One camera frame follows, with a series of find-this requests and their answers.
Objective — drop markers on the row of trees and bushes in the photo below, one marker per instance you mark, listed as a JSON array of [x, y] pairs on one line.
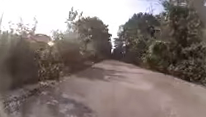
[[178, 47], [68, 49]]

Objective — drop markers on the grey-brown asphalt road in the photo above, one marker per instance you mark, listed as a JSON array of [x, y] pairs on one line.
[[129, 95]]

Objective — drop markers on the building with reddish roof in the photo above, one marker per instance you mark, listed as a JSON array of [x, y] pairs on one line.
[[42, 38]]

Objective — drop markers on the leaf-strewn dirt verge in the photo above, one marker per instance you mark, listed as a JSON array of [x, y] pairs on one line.
[[26, 92]]

